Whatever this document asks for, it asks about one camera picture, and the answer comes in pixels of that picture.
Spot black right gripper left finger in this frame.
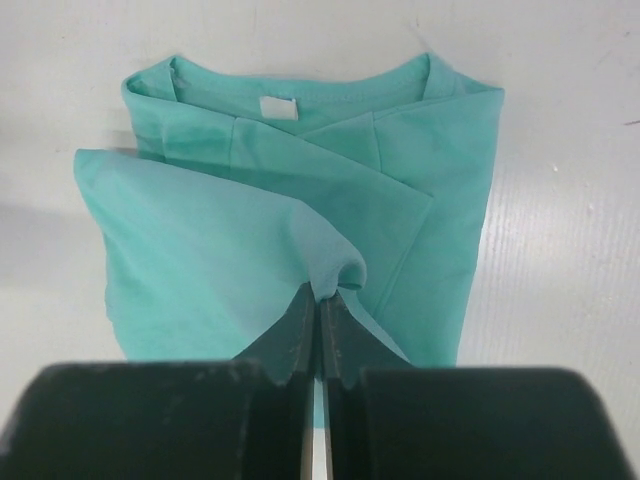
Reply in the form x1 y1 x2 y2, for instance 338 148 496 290
1 285 316 479

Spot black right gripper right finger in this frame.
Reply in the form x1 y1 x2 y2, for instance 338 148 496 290
318 296 630 479

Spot teal t shirt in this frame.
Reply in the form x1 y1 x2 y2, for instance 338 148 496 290
73 54 504 367

